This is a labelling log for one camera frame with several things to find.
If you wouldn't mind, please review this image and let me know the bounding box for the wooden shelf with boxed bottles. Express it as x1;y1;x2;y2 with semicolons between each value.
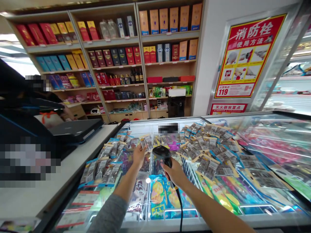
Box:
4;0;204;125

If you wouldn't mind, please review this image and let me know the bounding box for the black and white dispenser machine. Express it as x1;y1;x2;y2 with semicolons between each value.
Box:
167;88;187;118

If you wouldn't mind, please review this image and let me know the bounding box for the red and white price label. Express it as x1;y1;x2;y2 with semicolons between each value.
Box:
72;190;100;207
56;205;91;229

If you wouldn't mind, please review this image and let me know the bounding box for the person's left hand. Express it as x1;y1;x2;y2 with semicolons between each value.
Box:
131;145;148;168

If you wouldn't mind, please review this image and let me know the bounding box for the black barcode scanner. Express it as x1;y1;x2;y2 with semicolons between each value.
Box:
152;145;176;189

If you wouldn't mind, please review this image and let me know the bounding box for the row of blue-edged packets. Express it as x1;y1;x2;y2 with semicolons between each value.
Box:
79;131;139;188

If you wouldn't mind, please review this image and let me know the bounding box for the glass-door display fridge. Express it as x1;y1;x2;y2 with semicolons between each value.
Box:
251;0;311;115

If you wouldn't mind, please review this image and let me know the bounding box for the small red sign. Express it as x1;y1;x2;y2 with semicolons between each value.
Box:
209;103;248;116

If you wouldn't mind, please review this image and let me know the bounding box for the white bag with orange ribbon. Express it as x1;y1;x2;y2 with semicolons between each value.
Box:
33;111;65;129

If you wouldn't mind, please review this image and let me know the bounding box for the pile of colourful ice cream packs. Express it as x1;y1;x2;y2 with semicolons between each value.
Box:
120;135;246;220

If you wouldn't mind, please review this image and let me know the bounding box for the glass-lid chest freezer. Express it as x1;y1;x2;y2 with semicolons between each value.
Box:
40;111;311;233

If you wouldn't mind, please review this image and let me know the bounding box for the red and yellow poster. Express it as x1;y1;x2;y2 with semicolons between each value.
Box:
213;13;288;99

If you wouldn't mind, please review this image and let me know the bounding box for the black scanner cable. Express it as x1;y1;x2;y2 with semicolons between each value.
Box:
173;185;183;233

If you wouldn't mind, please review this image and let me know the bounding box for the clear snack packet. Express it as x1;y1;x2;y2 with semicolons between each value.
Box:
139;135;154;152

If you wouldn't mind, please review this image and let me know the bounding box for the person's right hand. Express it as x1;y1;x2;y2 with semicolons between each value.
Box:
160;157;189;189

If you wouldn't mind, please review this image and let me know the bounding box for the pile of yellow-edged packets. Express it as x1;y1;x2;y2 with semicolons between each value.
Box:
175;122;295;192

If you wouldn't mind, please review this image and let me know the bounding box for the black checkout terminal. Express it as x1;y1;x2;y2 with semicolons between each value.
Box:
0;58;104;189

